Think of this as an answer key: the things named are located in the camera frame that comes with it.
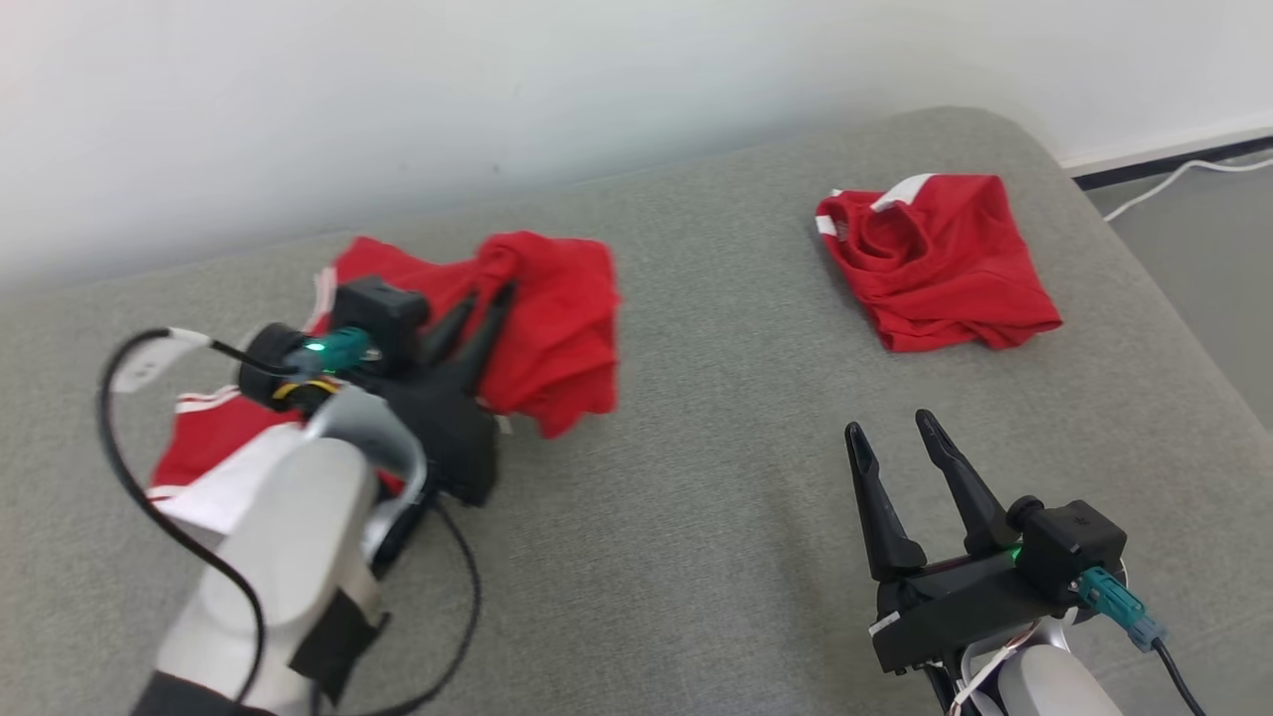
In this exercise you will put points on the plain red garment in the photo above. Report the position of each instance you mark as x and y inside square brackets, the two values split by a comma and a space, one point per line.
[557, 328]

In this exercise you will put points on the black baseboard strip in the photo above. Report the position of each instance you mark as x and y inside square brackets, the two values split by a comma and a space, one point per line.
[1144, 167]

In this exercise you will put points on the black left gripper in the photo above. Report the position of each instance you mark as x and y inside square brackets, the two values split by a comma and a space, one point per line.
[453, 438]

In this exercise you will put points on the red shorts with white stripe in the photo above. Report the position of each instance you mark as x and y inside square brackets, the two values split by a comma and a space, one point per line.
[945, 278]

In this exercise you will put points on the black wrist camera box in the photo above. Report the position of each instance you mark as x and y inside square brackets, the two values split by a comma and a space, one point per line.
[383, 313]
[1074, 547]

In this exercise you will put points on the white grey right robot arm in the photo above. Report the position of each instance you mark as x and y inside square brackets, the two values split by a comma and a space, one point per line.
[1044, 686]

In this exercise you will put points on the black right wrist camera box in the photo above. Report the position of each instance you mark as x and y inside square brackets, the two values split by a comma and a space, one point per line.
[1074, 547]

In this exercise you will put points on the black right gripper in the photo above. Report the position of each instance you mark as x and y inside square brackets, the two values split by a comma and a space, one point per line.
[965, 612]

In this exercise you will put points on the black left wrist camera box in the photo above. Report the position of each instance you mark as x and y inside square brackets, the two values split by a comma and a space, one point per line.
[383, 313]

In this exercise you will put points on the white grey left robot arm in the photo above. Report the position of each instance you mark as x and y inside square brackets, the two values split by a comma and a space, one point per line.
[288, 557]

